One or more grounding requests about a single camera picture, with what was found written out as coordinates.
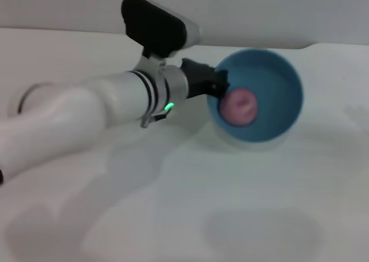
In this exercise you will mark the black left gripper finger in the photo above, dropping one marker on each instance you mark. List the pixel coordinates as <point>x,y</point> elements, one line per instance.
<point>220,84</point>

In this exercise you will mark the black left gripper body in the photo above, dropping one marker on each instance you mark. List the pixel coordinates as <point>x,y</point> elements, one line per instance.
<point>199,78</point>

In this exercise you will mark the pink toy peach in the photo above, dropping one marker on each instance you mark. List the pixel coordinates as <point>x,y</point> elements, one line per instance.
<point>239,107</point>

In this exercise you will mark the blue bowl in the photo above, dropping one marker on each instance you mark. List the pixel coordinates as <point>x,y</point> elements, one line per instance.
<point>274,100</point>

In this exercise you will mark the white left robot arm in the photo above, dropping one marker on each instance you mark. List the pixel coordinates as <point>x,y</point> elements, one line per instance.
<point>86,106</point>

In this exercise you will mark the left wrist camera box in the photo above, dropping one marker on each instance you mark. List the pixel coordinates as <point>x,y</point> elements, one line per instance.
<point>155,28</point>

